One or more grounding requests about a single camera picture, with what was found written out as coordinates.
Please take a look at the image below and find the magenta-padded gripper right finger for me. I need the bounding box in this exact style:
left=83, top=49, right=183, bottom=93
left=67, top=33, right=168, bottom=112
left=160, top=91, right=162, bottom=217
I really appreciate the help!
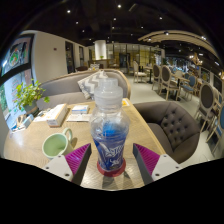
left=132, top=143, right=183, bottom=186

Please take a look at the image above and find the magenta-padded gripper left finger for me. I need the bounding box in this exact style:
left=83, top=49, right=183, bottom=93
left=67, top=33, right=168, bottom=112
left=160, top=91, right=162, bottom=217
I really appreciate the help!
left=43, top=143, right=92, bottom=186

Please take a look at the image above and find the clear blue-labelled drink bottle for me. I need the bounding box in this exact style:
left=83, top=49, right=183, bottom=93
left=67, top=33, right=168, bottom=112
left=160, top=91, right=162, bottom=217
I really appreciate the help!
left=89, top=77, right=131, bottom=173

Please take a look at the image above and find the pale green ceramic mug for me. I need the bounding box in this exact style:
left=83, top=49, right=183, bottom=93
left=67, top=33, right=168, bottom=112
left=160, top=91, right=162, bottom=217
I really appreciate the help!
left=41, top=127, right=74, bottom=160

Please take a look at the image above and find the dark grey tufted armchair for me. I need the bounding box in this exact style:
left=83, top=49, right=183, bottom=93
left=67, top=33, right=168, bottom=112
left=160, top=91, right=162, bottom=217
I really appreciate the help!
left=133, top=100, right=201, bottom=164

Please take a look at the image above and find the flat white leaflet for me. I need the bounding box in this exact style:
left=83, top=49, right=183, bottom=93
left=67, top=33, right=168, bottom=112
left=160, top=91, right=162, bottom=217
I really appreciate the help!
left=66, top=113, right=93, bottom=123

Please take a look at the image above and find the white cardboard box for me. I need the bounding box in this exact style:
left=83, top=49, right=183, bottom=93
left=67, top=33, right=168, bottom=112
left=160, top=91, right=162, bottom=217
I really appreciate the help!
left=45, top=103, right=69, bottom=128

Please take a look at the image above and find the small blue white box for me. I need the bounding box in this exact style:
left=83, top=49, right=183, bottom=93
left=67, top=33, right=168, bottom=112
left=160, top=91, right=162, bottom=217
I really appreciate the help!
left=71, top=104, right=90, bottom=115

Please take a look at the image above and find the teal tissue pack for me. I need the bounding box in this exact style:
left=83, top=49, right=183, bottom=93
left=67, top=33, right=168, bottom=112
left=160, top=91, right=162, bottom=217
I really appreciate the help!
left=19, top=114, right=35, bottom=129

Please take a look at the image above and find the grey wood-trimmed sofa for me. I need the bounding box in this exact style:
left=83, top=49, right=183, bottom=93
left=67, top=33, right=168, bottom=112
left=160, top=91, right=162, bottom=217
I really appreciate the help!
left=35, top=68, right=132, bottom=111

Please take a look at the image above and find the grey chevron cushion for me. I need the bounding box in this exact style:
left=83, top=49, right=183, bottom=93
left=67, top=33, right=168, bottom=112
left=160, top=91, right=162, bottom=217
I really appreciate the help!
left=77, top=69, right=111, bottom=101

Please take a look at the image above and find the green potted plant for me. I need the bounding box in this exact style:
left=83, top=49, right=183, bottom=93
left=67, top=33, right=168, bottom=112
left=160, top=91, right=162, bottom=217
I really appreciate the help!
left=13, top=80, right=50, bottom=116

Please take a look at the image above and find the group of dining chairs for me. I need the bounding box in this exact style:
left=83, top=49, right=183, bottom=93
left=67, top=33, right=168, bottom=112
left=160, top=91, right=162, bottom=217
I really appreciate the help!
left=131, top=59, right=224, bottom=154

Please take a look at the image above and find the group of ceiling lights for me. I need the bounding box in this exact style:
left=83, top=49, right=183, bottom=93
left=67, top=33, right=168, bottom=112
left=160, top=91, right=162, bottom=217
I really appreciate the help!
left=64, top=3, right=208, bottom=41

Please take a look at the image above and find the colourful wall poster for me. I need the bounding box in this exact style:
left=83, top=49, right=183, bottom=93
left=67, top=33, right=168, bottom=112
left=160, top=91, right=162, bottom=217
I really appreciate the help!
left=1, top=33, right=34, bottom=76

